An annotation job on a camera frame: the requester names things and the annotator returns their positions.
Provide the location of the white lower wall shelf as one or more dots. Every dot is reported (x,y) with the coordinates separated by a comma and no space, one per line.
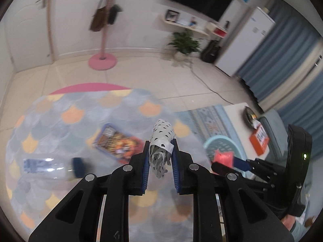
(162,18)

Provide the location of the blue curtains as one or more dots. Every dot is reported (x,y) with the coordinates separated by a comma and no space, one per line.
(285,71)

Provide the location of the light blue plastic basket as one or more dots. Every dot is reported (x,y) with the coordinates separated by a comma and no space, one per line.
(223,144)

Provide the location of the brown hanging bag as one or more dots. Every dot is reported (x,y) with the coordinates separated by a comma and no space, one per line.
(99,19)

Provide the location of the orange box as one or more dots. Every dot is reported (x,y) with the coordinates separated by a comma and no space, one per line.
(259,140)

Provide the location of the teal sofa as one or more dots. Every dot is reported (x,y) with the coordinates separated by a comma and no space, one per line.
(278,137)

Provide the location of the person's hand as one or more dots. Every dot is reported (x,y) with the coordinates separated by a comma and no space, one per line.
(288,221)

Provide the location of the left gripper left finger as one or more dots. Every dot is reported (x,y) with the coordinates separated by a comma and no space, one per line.
(97,208)

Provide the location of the polka dot paper wrapper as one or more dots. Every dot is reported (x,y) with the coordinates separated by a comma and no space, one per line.
(161,147)

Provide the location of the black hanging pouch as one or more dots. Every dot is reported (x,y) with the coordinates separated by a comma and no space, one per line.
(113,12)

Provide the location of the scale pattern tablecloth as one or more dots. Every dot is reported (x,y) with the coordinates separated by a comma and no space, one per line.
(65,126)

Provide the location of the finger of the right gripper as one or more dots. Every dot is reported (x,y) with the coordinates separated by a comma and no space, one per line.
(242,165)

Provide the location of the potted green plant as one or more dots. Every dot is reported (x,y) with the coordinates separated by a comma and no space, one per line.
(184,44)

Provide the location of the butterfly picture frame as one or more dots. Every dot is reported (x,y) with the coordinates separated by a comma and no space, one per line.
(172,16)

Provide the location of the black acoustic guitar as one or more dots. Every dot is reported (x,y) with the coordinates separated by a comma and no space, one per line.
(210,52)

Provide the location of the white standing air conditioner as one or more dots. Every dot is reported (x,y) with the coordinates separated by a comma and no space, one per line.
(242,44)

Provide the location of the dark fruit bowl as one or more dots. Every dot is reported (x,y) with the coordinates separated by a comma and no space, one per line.
(250,117)

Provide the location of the white door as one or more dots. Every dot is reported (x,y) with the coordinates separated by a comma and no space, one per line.
(26,27)

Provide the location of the pink coat rack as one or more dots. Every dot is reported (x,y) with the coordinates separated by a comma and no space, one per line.
(103,61)

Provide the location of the colourful snack packet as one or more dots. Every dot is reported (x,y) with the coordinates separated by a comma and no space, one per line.
(116,143)

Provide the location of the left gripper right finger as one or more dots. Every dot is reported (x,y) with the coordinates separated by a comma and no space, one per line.
(224,207)

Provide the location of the clear plastic water bottle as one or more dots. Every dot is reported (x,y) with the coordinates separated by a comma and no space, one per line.
(50,168)

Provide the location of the white red wall cabinet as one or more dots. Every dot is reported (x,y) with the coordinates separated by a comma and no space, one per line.
(215,30)

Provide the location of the white coffee table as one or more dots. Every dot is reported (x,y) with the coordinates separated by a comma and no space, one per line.
(235,114)

